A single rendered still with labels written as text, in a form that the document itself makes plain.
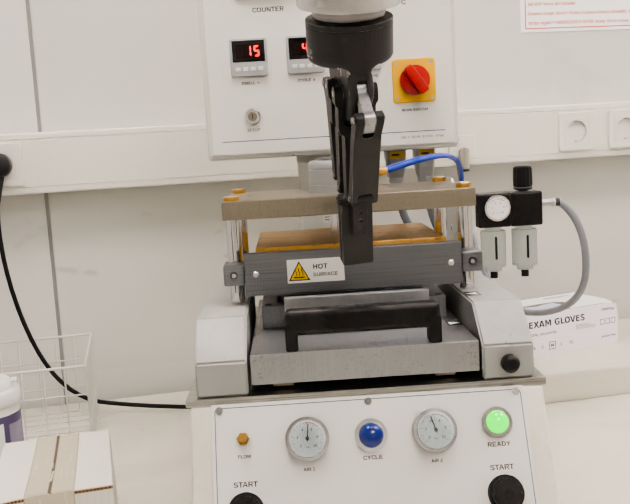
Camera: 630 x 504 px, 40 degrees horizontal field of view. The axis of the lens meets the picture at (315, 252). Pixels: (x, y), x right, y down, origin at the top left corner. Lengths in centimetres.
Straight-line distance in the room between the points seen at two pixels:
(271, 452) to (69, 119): 83
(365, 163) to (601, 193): 103
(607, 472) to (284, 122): 59
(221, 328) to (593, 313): 83
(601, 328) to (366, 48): 92
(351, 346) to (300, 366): 5
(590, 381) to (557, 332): 12
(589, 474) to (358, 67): 61
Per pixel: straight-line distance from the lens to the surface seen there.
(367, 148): 74
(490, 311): 87
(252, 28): 113
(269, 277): 90
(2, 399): 111
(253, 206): 90
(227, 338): 84
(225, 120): 112
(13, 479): 97
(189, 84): 150
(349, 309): 81
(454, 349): 83
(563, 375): 138
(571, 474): 112
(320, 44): 73
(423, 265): 91
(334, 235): 99
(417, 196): 91
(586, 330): 152
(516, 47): 166
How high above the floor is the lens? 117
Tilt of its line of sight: 7 degrees down
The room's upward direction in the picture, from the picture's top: 3 degrees counter-clockwise
